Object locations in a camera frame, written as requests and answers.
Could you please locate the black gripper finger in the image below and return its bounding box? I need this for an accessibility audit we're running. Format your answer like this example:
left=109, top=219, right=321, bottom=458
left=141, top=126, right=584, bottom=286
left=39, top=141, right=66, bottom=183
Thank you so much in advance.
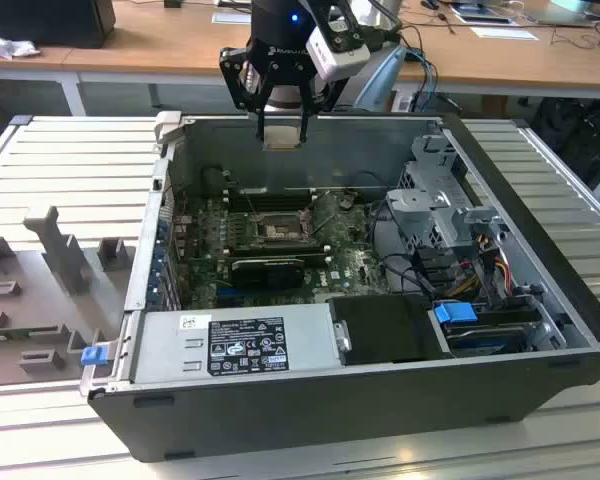
left=299, top=74, right=341, bottom=144
left=219, top=47, right=276, bottom=140

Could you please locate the small square CPU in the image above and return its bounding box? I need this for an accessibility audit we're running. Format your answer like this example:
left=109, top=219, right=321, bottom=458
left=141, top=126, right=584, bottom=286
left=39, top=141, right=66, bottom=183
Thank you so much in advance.
left=260, top=124, right=304, bottom=151

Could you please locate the black RAM slot row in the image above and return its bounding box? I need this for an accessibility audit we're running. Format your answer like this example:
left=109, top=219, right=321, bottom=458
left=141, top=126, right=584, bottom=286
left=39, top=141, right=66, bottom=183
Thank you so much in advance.
left=227, top=240, right=331, bottom=266
left=227, top=187, right=315, bottom=211

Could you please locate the CPU socket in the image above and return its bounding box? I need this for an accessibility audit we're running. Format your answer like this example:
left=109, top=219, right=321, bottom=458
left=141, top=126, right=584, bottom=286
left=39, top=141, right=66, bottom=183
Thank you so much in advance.
left=252, top=209, right=314, bottom=249

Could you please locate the wooden desk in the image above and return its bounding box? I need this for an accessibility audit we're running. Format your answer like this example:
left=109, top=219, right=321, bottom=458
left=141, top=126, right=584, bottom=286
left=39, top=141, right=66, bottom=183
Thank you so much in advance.
left=0, top=24, right=117, bottom=117
left=62, top=0, right=600, bottom=100

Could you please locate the pale blue teach pendant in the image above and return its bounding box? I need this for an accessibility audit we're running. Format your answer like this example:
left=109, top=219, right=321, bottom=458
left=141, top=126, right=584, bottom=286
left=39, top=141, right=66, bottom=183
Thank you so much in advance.
left=352, top=47, right=407, bottom=112

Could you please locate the silver metal drive cage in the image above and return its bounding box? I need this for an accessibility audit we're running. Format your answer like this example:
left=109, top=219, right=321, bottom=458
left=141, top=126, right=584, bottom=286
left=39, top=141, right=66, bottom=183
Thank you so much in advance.
left=384, top=133, right=511, bottom=251

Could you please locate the green motherboard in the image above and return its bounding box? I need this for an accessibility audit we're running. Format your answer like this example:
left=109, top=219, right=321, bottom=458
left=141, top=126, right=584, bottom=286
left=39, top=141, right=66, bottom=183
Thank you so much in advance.
left=172, top=192, right=396, bottom=311

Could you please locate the black graphics card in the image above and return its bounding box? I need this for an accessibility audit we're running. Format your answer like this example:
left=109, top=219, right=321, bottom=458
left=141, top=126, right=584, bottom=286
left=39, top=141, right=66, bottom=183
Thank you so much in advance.
left=229, top=257, right=304, bottom=289

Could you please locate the black box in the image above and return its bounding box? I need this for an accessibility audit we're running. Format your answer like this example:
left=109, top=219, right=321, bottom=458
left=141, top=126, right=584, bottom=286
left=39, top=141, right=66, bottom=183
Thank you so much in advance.
left=0, top=0, right=117, bottom=50

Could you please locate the white paper sheet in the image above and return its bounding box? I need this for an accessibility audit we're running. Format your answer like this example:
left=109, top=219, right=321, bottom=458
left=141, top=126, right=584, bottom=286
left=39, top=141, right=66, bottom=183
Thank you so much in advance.
left=469, top=25, right=539, bottom=41

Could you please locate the crumpled white paper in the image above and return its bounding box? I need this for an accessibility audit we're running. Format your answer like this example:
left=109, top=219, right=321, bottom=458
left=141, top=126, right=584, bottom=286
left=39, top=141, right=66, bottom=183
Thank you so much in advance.
left=0, top=28, right=42, bottom=60

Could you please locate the hard disk in blue carrier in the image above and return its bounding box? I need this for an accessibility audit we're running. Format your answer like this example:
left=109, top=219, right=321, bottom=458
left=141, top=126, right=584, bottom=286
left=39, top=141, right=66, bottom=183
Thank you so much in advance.
left=432, top=299, right=544, bottom=357

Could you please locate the black bag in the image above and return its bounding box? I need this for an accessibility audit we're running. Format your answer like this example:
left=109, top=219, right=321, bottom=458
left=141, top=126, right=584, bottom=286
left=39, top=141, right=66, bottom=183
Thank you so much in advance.
left=529, top=97, right=600, bottom=189

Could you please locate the grey power supply unit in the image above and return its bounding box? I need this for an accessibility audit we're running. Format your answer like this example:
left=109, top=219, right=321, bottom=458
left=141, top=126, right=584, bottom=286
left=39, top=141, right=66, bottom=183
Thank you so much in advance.
left=129, top=304, right=341, bottom=384

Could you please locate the grey parts rack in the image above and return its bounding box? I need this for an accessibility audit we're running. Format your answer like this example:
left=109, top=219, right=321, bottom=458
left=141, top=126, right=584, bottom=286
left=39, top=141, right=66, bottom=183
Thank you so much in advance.
left=0, top=204, right=141, bottom=389

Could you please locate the black open PC case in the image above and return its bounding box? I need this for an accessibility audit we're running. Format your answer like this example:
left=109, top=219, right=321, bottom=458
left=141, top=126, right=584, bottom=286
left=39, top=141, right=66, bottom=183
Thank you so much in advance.
left=79, top=110, right=600, bottom=464

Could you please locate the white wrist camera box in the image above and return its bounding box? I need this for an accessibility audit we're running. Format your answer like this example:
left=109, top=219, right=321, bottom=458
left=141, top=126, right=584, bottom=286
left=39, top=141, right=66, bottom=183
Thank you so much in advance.
left=307, top=17, right=371, bottom=81

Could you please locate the grey plastic case handle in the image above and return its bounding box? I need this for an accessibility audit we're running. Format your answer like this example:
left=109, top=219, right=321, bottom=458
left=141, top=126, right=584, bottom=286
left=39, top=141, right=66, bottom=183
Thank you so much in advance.
left=153, top=110, right=182, bottom=147

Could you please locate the blue cable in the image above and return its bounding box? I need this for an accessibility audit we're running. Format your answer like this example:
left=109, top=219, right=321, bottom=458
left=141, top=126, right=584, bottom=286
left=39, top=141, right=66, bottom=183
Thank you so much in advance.
left=404, top=47, right=439, bottom=97

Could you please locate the yellow red wire bundle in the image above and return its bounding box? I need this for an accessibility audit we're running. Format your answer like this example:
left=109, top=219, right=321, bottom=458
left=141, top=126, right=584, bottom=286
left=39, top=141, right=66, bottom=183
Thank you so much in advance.
left=449, top=234, right=512, bottom=297

